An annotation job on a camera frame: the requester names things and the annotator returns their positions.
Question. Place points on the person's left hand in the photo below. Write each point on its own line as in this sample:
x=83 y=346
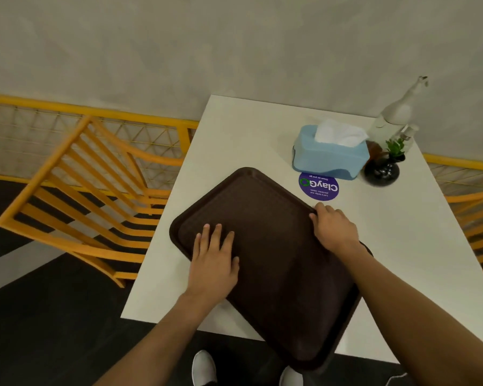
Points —
x=211 y=269

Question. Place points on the person's right hand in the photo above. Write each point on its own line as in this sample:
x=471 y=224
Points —
x=336 y=233

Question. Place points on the person's left little finger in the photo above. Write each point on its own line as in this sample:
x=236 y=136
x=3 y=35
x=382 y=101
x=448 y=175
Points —
x=196 y=245

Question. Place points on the person's left thumb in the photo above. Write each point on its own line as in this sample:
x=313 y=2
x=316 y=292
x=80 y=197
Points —
x=236 y=266

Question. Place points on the person's right thumb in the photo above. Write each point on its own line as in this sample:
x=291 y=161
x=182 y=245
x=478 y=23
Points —
x=313 y=223

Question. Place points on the person's left middle finger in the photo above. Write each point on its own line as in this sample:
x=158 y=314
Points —
x=216 y=237

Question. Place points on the dark brown plastic tray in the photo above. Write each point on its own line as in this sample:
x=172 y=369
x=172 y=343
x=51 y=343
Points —
x=273 y=245

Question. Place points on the person's right forearm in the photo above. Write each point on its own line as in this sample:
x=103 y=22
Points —
x=410 y=317

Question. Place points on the person's left forearm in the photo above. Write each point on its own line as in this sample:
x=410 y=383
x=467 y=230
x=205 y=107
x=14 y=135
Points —
x=165 y=341

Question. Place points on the round purple sticker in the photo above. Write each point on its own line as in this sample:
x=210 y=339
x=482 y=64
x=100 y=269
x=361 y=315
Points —
x=318 y=186

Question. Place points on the blue tissue box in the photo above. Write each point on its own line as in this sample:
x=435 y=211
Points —
x=330 y=158

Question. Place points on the black round vase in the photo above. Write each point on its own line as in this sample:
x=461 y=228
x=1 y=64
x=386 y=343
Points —
x=382 y=172

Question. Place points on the white tissue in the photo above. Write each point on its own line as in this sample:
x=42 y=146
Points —
x=340 y=133

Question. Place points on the small brown object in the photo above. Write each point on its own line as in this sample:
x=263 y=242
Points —
x=373 y=150

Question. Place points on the person's white left shoe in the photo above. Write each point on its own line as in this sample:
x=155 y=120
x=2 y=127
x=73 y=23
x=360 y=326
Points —
x=203 y=369

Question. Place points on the small green plant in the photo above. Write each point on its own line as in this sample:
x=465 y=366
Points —
x=395 y=147

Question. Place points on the small clear pump bottle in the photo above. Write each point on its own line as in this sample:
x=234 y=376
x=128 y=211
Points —
x=406 y=134

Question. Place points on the yellow slatted chair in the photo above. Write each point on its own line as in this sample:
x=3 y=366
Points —
x=76 y=196
x=481 y=225

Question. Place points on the white spray bottle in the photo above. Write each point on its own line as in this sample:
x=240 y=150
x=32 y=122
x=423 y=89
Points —
x=394 y=114

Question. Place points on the yellow mesh railing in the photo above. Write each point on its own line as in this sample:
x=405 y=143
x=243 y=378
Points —
x=104 y=113

